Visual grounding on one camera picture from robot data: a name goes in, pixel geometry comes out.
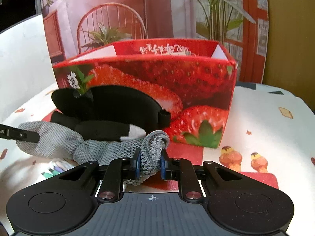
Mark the grey knitted sock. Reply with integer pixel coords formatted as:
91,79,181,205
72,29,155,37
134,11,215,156
16,121,170,186

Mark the printed living room backdrop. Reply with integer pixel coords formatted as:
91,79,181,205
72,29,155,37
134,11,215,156
41,0,269,83

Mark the clear bag with green cable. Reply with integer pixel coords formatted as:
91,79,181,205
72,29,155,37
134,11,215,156
41,158,77,179

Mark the black eye mask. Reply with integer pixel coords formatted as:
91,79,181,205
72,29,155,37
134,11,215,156
51,85,171,133

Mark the wooden panel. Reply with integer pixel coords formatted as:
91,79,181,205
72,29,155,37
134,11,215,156
263,0,314,109

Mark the red strawberry cardboard box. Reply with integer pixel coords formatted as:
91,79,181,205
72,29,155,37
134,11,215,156
53,38,238,148

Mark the cartoon printed table mat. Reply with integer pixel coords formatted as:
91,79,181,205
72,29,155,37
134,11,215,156
1,84,314,235

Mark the black sock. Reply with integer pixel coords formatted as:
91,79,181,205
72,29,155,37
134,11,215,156
50,111,146,142

